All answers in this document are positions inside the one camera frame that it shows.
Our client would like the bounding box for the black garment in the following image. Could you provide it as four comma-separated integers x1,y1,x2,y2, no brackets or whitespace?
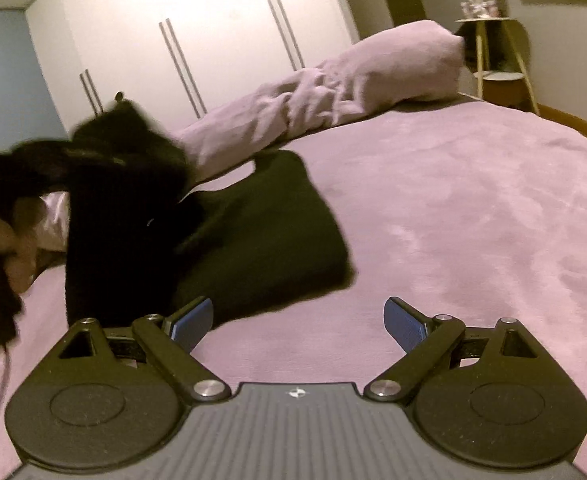
0,97,357,346

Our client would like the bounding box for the person's left hand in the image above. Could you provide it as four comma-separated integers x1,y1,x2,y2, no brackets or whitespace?
0,198,46,295

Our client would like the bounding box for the white wardrobe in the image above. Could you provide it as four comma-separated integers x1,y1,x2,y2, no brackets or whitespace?
26,0,357,131

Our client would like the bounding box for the rolled mauve duvet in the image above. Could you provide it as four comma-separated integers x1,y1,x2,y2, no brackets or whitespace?
37,20,465,252

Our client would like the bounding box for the wooden bedside table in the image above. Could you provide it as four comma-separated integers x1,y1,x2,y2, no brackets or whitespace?
456,18,541,115

